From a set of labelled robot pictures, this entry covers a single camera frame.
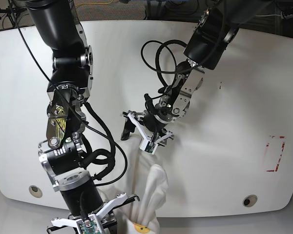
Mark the table grommet hole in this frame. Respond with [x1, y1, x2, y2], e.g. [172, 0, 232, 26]
[29, 185, 42, 198]
[243, 195, 258, 208]

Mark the yellow cable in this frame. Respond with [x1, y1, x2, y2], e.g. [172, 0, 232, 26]
[75, 0, 118, 7]

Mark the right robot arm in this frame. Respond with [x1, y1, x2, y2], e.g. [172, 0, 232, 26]
[24, 0, 139, 234]

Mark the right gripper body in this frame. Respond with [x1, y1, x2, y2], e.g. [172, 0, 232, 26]
[46, 171, 140, 234]

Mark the left table grommet hole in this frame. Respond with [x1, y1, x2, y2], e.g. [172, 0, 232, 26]
[29, 185, 42, 198]

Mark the white T-shirt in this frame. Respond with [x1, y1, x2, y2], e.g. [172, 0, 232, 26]
[98, 135, 168, 234]

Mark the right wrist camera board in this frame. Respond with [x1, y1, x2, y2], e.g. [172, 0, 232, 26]
[77, 214, 105, 234]

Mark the right table grommet hole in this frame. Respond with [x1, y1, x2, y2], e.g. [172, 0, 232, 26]
[243, 195, 258, 208]

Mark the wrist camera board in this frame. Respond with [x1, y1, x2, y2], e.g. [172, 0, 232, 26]
[77, 214, 105, 234]
[144, 142, 158, 155]

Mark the red tape marking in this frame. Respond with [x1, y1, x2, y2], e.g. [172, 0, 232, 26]
[263, 136, 286, 172]

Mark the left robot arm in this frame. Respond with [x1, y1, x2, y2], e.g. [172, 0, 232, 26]
[121, 0, 271, 154]

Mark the black tripod stand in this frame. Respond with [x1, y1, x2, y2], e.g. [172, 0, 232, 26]
[0, 0, 27, 30]

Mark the white power strip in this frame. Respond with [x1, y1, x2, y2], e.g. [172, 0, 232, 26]
[281, 8, 293, 20]

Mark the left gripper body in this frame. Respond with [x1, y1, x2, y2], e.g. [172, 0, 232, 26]
[122, 110, 174, 152]

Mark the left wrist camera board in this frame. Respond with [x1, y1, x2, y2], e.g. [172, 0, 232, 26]
[144, 142, 158, 155]

